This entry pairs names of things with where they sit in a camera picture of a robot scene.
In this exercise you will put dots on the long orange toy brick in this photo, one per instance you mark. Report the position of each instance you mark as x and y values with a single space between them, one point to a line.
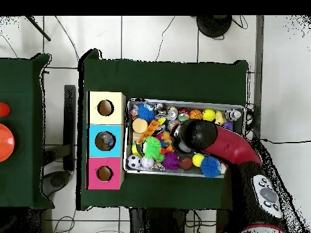
148 132

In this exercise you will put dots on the plain blue spiky ball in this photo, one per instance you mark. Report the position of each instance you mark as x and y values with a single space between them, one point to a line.
210 167

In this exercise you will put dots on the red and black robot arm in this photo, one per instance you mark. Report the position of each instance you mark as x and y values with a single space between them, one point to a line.
228 145

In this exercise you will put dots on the shallow clear mesh bin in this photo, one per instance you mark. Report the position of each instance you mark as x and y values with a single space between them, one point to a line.
146 172

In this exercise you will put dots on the wooden box with three holes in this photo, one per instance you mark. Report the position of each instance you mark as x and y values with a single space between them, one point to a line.
106 145

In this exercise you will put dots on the blue spiky ball with eyes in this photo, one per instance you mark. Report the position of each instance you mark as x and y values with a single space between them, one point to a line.
146 112

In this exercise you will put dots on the black drink can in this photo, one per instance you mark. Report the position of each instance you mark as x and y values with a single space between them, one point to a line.
171 114

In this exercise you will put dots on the white baseball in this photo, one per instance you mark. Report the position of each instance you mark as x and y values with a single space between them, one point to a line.
147 162

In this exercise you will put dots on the purple spiky toy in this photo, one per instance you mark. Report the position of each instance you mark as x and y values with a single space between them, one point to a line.
170 160

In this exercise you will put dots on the small soccer ball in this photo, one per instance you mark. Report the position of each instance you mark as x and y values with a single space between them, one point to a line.
133 161

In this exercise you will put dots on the small orange basketball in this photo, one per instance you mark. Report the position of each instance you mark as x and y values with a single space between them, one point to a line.
196 114

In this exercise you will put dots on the small brown football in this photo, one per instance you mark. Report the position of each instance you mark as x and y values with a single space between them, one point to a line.
185 163

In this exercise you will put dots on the small yellow rubber duck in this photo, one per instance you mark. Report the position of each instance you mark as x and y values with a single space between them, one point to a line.
220 118

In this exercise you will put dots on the black upright panel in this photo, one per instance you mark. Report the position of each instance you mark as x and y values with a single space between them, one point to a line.
70 126

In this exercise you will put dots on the grey round floor base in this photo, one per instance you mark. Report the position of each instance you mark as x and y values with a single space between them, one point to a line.
57 180

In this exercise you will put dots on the black round stand base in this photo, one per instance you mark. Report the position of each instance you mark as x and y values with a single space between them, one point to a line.
214 25

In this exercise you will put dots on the dark green side table cloth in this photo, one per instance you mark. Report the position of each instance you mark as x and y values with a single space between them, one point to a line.
24 184

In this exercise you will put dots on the orange disc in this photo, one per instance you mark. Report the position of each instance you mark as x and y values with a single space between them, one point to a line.
6 143

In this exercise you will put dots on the small red object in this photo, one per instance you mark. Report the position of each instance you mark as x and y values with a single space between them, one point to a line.
3 109

